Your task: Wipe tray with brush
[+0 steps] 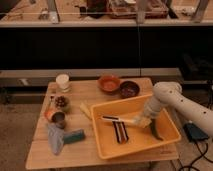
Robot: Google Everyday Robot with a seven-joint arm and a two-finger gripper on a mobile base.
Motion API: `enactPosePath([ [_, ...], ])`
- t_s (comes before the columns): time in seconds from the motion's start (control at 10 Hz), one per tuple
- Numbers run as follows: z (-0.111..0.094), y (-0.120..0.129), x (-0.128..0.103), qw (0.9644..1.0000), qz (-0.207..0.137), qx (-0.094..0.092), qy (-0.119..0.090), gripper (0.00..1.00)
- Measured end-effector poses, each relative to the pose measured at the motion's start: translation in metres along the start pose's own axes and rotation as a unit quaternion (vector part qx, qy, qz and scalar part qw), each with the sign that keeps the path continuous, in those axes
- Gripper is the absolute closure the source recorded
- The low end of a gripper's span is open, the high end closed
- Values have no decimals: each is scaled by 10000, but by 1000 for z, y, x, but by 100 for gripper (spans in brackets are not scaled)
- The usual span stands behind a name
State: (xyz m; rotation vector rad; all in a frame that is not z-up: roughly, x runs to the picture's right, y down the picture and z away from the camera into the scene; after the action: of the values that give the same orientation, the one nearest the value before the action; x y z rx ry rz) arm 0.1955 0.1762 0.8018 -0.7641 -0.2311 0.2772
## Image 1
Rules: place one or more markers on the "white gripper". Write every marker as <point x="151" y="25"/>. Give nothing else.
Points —
<point x="141" y="121"/>

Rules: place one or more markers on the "yellow plastic tray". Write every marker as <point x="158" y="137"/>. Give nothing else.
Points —
<point x="140" y="139"/>

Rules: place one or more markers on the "white brush with dark bristles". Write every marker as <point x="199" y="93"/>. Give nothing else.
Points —
<point x="118" y="119"/>

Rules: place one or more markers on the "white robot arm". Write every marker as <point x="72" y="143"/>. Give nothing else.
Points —
<point x="170" y="94"/>

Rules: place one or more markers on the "dark striped block in tray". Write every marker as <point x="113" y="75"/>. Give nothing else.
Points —
<point x="120" y="132"/>

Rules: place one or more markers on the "dark green pepper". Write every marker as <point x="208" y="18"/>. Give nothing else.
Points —
<point x="154" y="131"/>

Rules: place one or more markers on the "dark brown bowl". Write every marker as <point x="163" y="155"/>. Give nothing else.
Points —
<point x="129" y="89"/>

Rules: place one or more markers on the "orange ceramic bowl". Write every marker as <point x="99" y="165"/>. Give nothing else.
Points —
<point x="109" y="83"/>

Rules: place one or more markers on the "teal sponge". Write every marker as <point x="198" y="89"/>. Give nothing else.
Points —
<point x="74" y="136"/>

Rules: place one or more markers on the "wooden folding table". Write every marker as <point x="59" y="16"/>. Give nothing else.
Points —
<point x="85" y="153"/>

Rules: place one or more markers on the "small bowl with pinecone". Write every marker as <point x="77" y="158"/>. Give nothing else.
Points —
<point x="62" y="103"/>

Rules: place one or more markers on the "orange tin can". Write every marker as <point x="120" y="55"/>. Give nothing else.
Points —
<point x="56" y="117"/>

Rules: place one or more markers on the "grey cloth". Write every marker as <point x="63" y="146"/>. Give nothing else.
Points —
<point x="55" y="138"/>

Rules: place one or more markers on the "white cup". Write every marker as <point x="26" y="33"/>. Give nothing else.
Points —
<point x="62" y="81"/>

